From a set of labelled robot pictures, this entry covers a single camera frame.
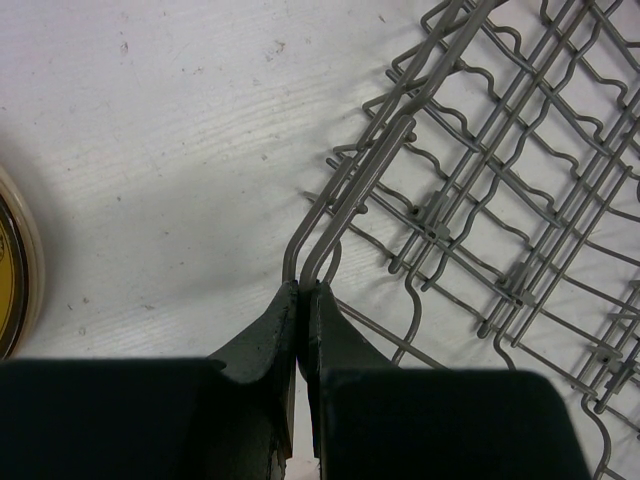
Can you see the yellow patterned plate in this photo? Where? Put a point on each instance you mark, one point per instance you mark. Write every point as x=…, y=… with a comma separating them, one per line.
x=14, y=281

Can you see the grey wire dish rack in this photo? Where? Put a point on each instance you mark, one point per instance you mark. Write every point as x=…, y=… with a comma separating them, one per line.
x=487, y=216

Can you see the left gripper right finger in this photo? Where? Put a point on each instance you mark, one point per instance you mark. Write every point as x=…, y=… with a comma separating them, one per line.
x=374, y=420

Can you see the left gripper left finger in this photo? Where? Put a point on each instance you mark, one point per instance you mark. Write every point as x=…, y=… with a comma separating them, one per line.
x=225, y=416

